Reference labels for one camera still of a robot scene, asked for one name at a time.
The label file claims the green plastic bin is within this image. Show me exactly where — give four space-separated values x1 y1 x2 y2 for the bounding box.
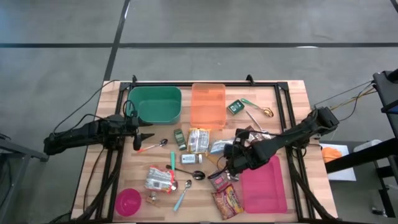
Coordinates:
126 86 183 125

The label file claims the plain silver spoon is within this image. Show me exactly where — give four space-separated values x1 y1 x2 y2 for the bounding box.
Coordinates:
245 110 265 131

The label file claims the white plastic box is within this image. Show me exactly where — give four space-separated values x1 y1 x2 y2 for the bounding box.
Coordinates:
353 139 382 153

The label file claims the looped black cable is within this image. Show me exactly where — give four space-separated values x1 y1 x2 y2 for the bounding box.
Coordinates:
123 99 138 118

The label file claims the black metal spoon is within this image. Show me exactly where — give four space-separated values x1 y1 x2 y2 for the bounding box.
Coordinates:
165 164 206 181

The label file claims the teal-handled spoon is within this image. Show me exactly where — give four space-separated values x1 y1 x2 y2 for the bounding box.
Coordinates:
169 151 179 192

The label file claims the pink plastic bowl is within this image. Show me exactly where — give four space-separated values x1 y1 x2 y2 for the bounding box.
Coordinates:
114 187 142 217

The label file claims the green-handled gold spoon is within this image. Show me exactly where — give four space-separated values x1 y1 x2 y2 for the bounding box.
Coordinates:
240 98 274 118

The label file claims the orange translucent plastic bin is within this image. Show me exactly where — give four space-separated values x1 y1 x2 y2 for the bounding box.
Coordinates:
190 82 227 130

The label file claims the orange cloth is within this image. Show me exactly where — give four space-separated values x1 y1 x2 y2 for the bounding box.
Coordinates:
321 146 343 164

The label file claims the white paper sheet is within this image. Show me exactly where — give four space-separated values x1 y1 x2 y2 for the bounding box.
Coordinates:
319 142 358 182

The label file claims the thin black cable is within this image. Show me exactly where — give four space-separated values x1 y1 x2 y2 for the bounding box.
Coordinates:
313 81 374 108

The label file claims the light-blue-handled spoon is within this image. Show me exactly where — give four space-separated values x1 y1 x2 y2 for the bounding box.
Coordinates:
172 179 193 212

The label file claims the orange-handled small spoon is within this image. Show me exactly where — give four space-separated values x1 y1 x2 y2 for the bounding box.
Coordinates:
136 138 169 154

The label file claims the pink plastic tray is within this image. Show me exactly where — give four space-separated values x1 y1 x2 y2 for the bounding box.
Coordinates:
239 155 289 214

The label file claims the black metal stand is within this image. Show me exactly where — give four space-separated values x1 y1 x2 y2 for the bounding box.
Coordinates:
325 68 398 218

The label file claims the yellow cable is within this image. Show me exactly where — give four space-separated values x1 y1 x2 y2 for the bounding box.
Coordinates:
329 88 377 111

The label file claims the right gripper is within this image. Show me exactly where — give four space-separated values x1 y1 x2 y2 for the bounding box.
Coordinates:
223 141 261 178

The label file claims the yellow ramen packet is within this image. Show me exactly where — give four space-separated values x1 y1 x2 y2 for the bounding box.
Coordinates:
187 128 211 154

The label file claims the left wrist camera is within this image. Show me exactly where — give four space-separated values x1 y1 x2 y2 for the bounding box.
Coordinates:
126 109 140 125

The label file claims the hanging black cable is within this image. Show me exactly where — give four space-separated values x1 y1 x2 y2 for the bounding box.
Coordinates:
82 147 105 214

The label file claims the white-label bagel spice jar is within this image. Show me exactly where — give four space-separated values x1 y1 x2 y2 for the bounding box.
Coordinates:
179 153 203 165

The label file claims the grey metal table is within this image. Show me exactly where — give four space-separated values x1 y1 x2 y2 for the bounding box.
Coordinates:
0 133 50 224

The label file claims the smoked paprika tin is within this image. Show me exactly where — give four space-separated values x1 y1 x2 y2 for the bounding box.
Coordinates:
207 170 231 191

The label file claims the green-label glass spice jar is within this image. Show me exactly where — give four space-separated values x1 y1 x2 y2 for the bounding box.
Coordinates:
173 128 187 151

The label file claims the red beef ramen packet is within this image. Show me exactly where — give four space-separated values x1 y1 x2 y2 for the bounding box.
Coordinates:
211 183 245 221

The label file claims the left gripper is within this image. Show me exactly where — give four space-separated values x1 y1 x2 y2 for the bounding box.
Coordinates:
123 115 155 152

